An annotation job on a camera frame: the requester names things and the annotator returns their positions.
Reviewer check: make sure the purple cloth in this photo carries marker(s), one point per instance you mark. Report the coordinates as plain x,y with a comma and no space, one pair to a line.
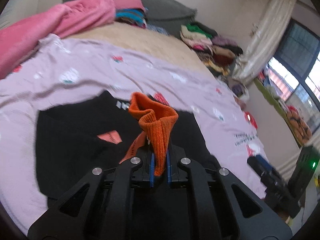
239,89

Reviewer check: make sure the pink printed bedsheet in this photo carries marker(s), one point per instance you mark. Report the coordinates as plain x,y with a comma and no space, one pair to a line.
100,65

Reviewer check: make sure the beige mattress pad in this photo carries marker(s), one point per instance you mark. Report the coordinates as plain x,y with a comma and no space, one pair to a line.
150,42

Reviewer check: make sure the grey headboard cushion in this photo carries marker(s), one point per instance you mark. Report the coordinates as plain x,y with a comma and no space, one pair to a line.
170,12

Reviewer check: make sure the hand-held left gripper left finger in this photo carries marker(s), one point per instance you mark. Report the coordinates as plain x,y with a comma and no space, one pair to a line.
151,171

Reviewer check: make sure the cream curtain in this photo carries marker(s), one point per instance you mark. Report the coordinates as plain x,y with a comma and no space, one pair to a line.
270,30

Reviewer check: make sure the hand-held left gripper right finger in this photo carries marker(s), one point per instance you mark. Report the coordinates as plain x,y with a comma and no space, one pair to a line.
169,167

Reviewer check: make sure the green ledge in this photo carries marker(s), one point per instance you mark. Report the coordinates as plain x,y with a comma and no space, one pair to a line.
262,88

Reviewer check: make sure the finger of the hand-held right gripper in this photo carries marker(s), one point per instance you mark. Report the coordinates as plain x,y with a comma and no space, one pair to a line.
260,165

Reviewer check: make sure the black garment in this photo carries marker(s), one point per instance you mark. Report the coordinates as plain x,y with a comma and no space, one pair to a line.
75,130

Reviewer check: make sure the pile of folded clothes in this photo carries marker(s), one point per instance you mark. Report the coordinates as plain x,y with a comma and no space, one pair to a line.
210,45

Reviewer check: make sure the orange knitted garment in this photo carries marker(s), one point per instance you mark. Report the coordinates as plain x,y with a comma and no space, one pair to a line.
160,130

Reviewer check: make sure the window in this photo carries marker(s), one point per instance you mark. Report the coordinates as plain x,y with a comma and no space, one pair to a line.
300,45

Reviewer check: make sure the stack of colourful clothes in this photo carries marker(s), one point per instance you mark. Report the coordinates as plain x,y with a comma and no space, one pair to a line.
131,17

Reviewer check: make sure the orange stuffed toy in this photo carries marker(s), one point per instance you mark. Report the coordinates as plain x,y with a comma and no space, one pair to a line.
298,126

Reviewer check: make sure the pink fleece blanket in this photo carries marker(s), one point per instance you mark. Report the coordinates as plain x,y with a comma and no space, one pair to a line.
50,22

